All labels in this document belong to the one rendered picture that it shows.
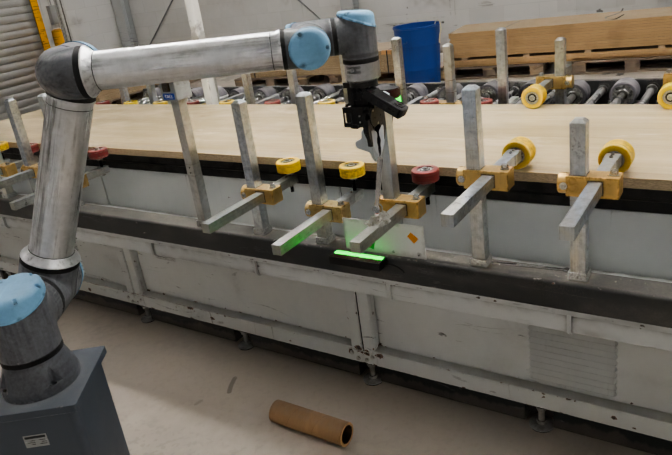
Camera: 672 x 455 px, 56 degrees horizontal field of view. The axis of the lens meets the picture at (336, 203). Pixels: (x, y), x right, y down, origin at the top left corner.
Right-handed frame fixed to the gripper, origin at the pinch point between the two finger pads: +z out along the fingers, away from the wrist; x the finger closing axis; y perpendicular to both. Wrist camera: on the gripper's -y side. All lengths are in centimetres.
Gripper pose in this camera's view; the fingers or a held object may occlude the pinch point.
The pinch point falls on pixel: (379, 156)
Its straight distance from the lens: 165.9
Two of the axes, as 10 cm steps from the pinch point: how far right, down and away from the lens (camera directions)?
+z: 1.3, 9.2, 3.6
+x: -5.3, 3.7, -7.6
